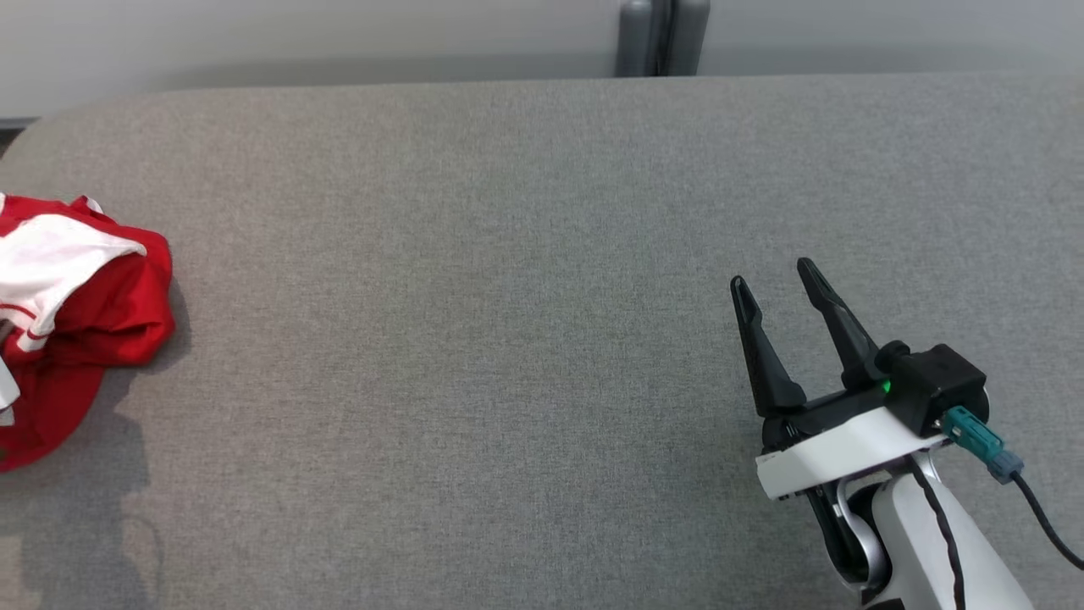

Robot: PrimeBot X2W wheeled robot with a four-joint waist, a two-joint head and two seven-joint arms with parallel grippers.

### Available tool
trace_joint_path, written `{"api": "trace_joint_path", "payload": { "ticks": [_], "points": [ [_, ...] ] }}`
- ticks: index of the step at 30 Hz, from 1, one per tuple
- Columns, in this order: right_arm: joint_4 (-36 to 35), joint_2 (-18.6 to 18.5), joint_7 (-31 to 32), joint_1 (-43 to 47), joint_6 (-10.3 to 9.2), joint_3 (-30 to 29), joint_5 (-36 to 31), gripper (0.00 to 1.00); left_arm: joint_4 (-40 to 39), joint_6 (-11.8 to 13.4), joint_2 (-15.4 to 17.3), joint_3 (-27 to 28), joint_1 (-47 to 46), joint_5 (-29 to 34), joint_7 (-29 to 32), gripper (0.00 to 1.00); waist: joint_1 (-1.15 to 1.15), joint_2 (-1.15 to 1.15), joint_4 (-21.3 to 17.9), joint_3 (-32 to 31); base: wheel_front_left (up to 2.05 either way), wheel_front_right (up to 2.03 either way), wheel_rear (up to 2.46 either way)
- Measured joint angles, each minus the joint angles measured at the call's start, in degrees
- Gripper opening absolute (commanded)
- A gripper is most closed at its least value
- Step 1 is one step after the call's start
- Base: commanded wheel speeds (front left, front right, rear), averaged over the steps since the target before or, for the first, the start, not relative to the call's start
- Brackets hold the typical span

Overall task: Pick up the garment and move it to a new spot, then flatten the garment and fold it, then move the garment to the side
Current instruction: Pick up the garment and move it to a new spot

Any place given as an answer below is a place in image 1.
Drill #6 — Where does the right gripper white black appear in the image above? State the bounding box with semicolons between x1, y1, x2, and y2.
730;258;955;587

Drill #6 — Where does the red white basketball jersey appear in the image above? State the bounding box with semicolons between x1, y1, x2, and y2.
0;193;176;369

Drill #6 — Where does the right cable with teal connector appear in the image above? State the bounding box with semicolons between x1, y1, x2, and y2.
940;405;1084;571

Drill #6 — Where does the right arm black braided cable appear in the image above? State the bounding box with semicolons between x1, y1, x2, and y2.
910;462;968;610

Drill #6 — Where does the grey cylinder post foot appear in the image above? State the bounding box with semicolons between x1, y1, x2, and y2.
673;0;711;77

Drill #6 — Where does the grey wall post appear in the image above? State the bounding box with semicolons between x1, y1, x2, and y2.
617;0;670;77

